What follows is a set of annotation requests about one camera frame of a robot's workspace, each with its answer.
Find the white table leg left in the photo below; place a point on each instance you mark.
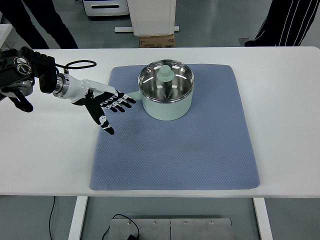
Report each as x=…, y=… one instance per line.
x=78, y=217

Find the floor socket plate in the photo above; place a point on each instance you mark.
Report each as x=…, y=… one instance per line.
x=243, y=40

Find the cardboard box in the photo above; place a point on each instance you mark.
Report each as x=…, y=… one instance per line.
x=161, y=41

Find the mint green pot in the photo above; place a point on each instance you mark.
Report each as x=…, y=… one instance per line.
x=163, y=111

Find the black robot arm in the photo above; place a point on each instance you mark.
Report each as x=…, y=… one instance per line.
x=20, y=68

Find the metal base plate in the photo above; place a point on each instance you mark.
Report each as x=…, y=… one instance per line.
x=172, y=229

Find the white table leg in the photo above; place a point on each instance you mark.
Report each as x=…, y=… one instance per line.
x=262, y=218
x=78, y=217

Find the white appliance with slot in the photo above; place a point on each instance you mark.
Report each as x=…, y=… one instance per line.
x=105, y=8

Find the white table leg right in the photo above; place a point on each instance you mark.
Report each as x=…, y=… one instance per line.
x=262, y=218

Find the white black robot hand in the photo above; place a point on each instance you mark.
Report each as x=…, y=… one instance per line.
x=68, y=87

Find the person in striped trousers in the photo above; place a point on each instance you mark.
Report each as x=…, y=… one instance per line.
x=286, y=23

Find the glass lid with green knob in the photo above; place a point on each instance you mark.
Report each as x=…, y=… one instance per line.
x=166, y=81

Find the blue quilted mat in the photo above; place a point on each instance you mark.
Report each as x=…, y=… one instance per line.
x=209, y=148

